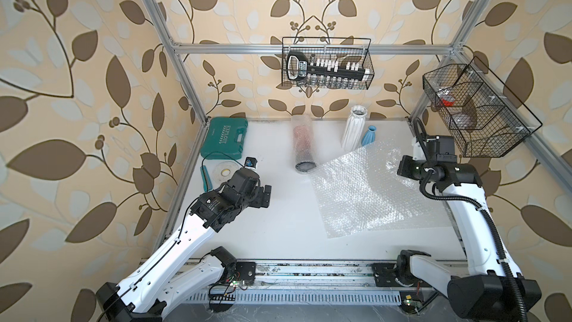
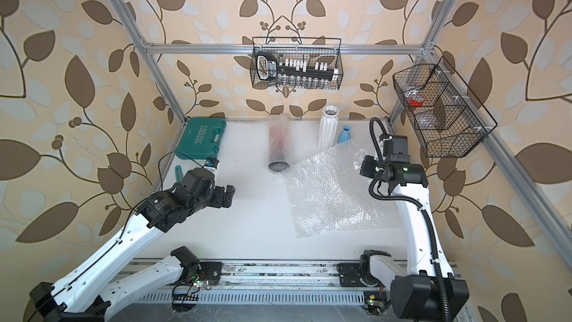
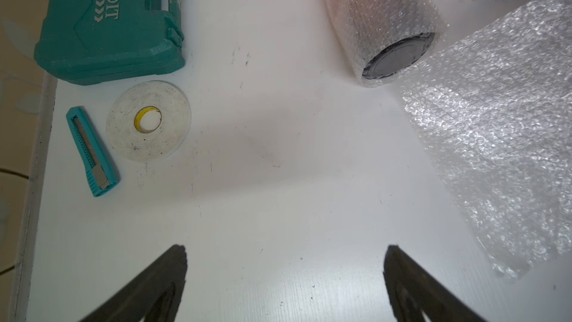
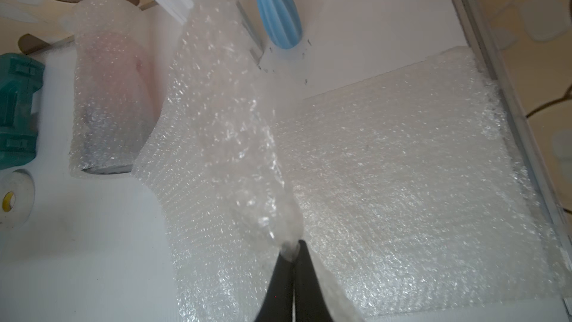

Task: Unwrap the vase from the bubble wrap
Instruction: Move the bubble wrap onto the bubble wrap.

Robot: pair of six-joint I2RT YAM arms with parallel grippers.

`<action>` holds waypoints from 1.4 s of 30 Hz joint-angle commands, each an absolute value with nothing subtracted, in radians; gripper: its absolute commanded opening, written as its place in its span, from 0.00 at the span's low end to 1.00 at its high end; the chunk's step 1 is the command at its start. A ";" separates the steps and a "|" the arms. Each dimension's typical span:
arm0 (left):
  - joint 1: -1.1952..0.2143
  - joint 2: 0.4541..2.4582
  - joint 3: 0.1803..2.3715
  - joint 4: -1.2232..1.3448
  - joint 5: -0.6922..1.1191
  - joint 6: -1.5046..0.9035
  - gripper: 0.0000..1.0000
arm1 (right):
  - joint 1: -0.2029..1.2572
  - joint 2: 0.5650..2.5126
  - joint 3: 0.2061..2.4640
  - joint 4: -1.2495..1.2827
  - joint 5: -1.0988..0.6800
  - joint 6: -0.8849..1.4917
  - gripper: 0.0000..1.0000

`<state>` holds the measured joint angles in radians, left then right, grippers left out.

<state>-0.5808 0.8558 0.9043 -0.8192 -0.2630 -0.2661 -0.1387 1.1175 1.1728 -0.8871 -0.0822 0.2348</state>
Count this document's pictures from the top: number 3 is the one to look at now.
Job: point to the bubble wrapped red vase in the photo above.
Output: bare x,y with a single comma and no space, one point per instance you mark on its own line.
381,38

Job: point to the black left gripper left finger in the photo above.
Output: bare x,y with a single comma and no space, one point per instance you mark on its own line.
153,295

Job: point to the green plastic tool case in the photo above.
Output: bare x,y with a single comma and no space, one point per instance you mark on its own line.
86,42

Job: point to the clear bubble wrap roll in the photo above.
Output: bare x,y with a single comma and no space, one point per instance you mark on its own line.
493,112

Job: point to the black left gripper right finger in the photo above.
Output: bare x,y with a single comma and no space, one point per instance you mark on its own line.
415,295

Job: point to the clear tape roll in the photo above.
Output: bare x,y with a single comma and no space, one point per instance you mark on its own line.
148,122

